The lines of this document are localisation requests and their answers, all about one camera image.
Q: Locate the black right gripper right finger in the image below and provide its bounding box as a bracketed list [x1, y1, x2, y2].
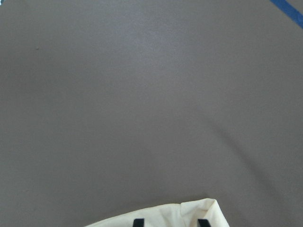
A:
[197, 219, 210, 227]

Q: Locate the cream long-sleeve printed shirt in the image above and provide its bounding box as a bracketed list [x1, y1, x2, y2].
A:
[90, 198, 229, 227]

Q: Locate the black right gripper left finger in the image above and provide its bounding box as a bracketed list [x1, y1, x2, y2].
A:
[133, 218, 144, 227]

